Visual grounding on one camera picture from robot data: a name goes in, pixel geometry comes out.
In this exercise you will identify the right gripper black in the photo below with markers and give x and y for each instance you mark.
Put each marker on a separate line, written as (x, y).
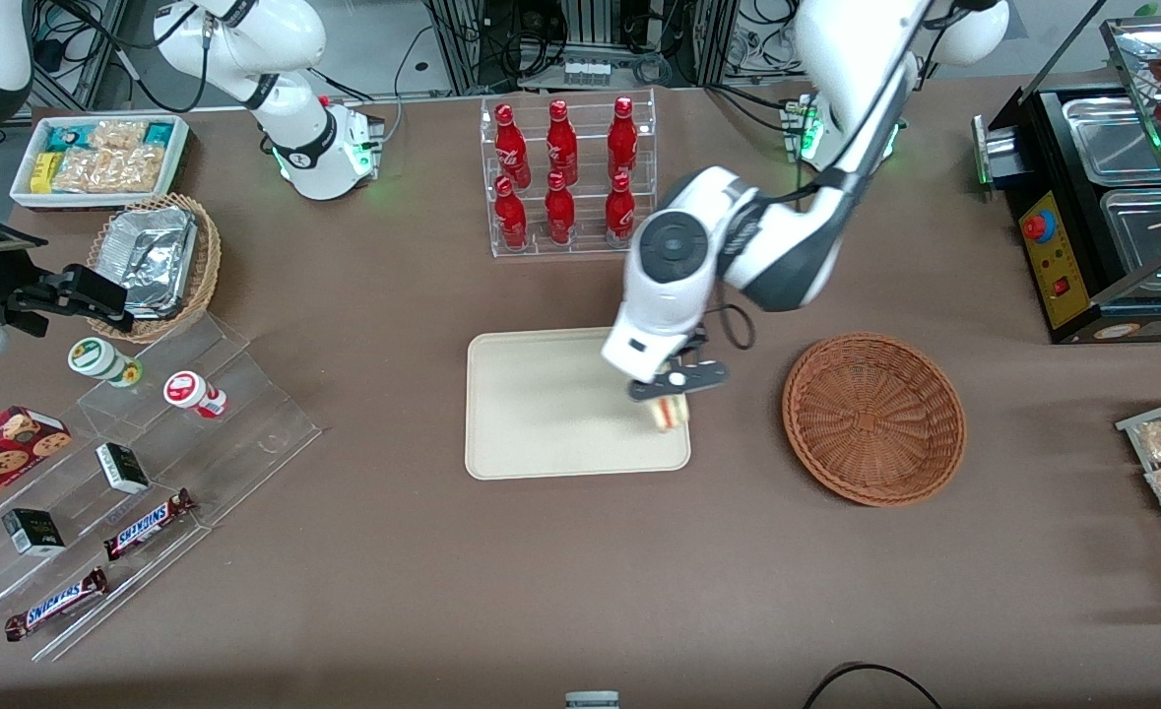
(31, 296)

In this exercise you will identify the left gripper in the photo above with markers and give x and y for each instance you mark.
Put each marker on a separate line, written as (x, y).
(695, 343)

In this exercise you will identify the layered sandwich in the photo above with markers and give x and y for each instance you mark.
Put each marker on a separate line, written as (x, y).
(671, 416)

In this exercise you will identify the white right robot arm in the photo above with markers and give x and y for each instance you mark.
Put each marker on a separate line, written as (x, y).
(294, 118)

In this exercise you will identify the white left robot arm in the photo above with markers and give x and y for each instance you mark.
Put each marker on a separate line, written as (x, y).
(787, 246)

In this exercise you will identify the aluminium foil tray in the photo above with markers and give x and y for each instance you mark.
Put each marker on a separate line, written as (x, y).
(152, 305)

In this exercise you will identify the cream plastic tray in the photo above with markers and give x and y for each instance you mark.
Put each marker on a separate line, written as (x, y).
(550, 414)

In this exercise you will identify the light tan wicker basket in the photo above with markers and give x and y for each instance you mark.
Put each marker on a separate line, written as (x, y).
(204, 266)

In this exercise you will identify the brown wicker basket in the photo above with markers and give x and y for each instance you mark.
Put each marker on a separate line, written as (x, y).
(875, 418)

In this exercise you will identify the green lid sunflower jar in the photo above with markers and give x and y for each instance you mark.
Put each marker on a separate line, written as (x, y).
(97, 359)

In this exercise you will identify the silver foil packets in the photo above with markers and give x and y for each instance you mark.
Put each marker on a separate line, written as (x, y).
(152, 251)

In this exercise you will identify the white rectangular snack bin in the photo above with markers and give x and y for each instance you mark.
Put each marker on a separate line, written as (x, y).
(21, 192)

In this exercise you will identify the yellow snack packet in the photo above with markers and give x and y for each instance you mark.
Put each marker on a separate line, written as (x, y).
(41, 172)

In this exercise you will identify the clear bag of crackers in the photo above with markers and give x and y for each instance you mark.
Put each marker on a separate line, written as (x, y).
(117, 134)
(112, 169)

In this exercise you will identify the red lid white jar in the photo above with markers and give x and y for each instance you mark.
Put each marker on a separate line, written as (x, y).
(191, 392)

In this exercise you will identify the teal snack packet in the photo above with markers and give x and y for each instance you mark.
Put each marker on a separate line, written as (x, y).
(159, 133)
(63, 139)

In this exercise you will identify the clear acrylic bottle rack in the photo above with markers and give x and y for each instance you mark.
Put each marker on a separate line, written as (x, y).
(585, 241)

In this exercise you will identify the small black carton box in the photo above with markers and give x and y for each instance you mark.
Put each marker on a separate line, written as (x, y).
(32, 532)
(122, 468)

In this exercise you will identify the red cola bottle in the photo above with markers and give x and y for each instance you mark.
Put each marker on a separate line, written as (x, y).
(559, 210)
(511, 215)
(561, 146)
(509, 148)
(620, 209)
(622, 140)

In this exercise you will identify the clear acrylic stepped stand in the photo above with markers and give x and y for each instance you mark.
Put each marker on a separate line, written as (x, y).
(245, 433)

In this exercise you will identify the Snickers chocolate bar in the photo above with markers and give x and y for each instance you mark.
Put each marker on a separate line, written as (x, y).
(150, 524)
(56, 603)

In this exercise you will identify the white power strip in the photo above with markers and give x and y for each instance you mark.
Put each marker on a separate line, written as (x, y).
(587, 71)

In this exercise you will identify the red emergency stop button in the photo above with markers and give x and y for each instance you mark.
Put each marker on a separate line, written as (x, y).
(1037, 227)

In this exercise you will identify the black food warmer appliance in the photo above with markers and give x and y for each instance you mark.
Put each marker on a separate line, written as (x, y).
(1063, 286)

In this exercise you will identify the stainless steel pan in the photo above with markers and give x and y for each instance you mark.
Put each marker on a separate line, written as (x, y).
(1146, 231)
(1112, 138)

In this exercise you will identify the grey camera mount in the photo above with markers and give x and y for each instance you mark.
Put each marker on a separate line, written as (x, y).
(592, 700)

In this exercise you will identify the aluminium frame rack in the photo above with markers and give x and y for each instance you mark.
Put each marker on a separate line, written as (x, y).
(462, 49)

